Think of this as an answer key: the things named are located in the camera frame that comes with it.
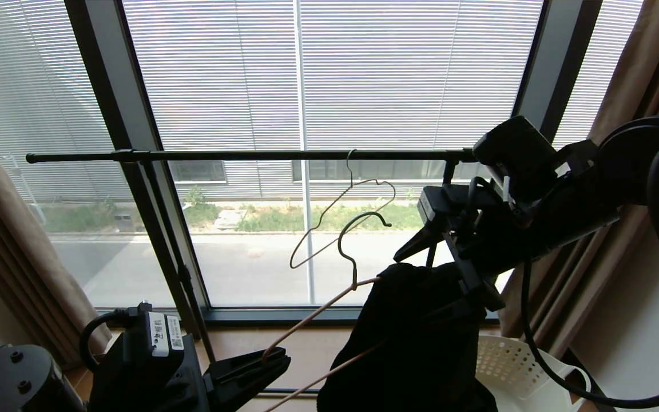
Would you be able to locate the white laundry basket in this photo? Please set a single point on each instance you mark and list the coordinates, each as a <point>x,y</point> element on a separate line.
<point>507,366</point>

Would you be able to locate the black clothes rack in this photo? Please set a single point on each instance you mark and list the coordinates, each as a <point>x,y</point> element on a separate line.
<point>221,155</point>

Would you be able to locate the black shorts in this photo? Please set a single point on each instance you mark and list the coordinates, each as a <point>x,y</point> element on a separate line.
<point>409,355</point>

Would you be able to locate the window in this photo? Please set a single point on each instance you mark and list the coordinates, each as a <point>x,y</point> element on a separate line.
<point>129,114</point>

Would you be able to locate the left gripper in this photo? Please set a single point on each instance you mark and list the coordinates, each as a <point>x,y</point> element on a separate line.
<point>146,389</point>

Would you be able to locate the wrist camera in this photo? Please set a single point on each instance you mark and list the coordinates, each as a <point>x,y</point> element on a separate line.
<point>455,203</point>
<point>152,332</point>

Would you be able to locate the beige curtain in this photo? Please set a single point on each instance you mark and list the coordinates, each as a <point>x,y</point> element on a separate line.
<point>9,257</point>

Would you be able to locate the pink clothes hanger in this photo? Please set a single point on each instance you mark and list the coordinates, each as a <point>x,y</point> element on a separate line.
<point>306,322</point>
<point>364,220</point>

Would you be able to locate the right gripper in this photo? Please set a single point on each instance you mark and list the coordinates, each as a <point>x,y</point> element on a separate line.
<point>489,252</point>

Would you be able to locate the brown curtain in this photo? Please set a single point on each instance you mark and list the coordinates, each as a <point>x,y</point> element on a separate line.
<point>638,68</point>

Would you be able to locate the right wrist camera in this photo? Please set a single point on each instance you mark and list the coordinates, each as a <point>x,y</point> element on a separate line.
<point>455,203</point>

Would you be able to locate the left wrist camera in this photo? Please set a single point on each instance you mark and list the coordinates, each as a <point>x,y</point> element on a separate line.
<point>152,332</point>

